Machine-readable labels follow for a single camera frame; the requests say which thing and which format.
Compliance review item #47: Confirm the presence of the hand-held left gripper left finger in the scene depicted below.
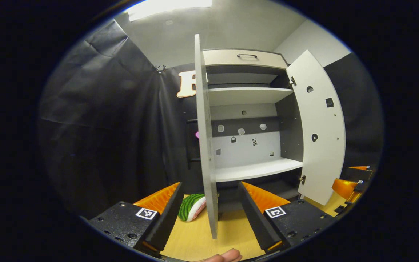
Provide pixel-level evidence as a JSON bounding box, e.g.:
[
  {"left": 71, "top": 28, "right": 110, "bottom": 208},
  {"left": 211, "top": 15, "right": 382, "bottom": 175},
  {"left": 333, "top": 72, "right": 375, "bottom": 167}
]
[{"left": 88, "top": 182, "right": 184, "bottom": 255}]

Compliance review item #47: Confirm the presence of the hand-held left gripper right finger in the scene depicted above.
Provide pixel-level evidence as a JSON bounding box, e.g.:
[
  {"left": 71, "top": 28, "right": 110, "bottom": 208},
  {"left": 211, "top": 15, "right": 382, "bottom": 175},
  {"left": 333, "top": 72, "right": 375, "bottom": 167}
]
[{"left": 237, "top": 181, "right": 341, "bottom": 255}]

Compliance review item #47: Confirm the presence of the beige door with bucket sticker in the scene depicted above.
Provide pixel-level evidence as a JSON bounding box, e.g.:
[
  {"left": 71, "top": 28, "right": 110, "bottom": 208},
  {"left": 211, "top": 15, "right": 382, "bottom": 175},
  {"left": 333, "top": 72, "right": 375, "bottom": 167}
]
[{"left": 286, "top": 50, "right": 346, "bottom": 206}]

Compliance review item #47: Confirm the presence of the black door handle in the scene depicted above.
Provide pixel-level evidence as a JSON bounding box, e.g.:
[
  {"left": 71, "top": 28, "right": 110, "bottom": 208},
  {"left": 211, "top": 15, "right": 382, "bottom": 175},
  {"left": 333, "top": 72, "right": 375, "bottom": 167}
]
[{"left": 186, "top": 118, "right": 200, "bottom": 170}]

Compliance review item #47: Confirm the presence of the beige double-door shoe cabinet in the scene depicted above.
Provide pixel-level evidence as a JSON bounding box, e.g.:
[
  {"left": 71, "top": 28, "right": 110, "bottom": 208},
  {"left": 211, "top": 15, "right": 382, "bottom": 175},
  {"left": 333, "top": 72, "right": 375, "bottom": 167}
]
[{"left": 186, "top": 48, "right": 304, "bottom": 221}]

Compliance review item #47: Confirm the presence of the beige door with camera sticker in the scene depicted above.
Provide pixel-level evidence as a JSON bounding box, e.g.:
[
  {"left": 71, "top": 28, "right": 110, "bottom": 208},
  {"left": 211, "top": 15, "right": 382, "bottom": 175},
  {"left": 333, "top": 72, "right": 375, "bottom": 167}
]
[{"left": 194, "top": 34, "right": 219, "bottom": 240}]

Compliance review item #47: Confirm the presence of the white cabinet shelf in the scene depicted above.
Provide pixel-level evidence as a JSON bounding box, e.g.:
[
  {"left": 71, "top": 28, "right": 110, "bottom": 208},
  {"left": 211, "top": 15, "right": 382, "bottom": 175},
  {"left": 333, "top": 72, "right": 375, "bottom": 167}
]
[
  {"left": 214, "top": 157, "right": 303, "bottom": 183},
  {"left": 208, "top": 87, "right": 294, "bottom": 107}
]

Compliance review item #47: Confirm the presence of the beige cabinet drawer front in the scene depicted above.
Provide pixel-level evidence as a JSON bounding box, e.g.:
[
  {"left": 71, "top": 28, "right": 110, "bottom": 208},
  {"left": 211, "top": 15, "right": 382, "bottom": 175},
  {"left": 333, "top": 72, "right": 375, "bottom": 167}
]
[{"left": 202, "top": 49, "right": 288, "bottom": 70}]

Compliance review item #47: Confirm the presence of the watermelon plush toy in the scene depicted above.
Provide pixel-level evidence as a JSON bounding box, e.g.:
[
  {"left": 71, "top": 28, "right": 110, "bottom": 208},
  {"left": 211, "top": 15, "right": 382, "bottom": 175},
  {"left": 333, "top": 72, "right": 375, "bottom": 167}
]
[{"left": 178, "top": 193, "right": 207, "bottom": 222}]

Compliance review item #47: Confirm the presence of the black backdrop cloth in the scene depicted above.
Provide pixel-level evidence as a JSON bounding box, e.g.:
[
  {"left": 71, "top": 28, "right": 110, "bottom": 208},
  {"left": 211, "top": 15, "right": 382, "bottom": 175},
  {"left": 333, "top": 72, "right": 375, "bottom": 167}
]
[{"left": 39, "top": 20, "right": 383, "bottom": 219}]

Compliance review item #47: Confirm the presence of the ceiling light panel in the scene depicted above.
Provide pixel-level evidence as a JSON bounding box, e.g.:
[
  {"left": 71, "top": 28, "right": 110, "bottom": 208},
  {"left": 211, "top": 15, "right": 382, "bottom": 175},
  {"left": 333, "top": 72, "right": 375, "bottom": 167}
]
[{"left": 128, "top": 0, "right": 213, "bottom": 21}]

